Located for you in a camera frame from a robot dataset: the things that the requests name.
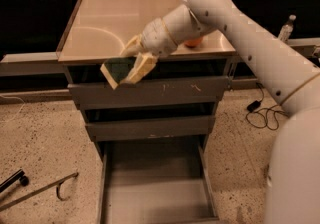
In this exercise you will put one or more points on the left grey side ledge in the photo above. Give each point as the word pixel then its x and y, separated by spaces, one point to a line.
pixel 24 64

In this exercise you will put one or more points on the grey side ledge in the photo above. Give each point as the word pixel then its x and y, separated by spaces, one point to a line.
pixel 307 47
pixel 24 64

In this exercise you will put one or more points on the middle grey drawer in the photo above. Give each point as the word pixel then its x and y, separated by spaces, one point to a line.
pixel 150 128

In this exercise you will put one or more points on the clear plastic water bottle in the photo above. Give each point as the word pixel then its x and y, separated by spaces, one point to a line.
pixel 287 29

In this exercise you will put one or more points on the bottom grey open drawer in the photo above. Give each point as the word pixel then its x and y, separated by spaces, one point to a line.
pixel 162 183

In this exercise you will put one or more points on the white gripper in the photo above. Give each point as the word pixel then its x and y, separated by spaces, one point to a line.
pixel 156 38

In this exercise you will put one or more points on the right grey side ledge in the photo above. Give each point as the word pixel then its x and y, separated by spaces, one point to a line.
pixel 307 47

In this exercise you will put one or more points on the black caster wheel leg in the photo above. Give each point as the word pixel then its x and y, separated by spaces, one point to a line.
pixel 17 176

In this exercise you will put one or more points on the orange fruit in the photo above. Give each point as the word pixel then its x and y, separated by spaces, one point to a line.
pixel 193 42

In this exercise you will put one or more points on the metal bar with hook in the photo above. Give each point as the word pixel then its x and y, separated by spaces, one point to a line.
pixel 56 184

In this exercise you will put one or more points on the top grey drawer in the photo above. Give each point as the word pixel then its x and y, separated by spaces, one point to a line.
pixel 149 92

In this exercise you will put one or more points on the grey drawer cabinet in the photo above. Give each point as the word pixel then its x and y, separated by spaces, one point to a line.
pixel 99 29

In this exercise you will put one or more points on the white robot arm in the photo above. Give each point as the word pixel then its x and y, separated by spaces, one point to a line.
pixel 293 183

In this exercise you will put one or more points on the green yellow sponge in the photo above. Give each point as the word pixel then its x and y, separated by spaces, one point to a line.
pixel 116 69

